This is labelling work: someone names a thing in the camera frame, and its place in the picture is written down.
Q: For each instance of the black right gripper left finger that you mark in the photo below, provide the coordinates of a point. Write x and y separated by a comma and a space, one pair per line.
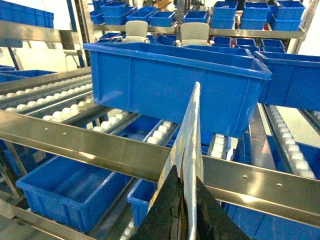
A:
162, 221

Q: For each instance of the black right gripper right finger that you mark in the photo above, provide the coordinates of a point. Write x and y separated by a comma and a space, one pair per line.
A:
213, 223

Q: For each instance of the blue crate lower shelf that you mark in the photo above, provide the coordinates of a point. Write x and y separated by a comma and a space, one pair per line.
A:
70, 192

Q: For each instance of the blue crate right side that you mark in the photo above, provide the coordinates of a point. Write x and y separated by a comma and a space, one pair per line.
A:
295, 80

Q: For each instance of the grey office chair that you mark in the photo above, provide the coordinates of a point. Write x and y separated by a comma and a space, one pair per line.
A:
136, 31
194, 33

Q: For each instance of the large blue plastic crate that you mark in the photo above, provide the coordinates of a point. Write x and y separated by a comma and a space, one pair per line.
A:
157, 81

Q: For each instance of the steel rack front rail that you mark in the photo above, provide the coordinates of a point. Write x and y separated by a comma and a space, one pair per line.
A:
265, 190

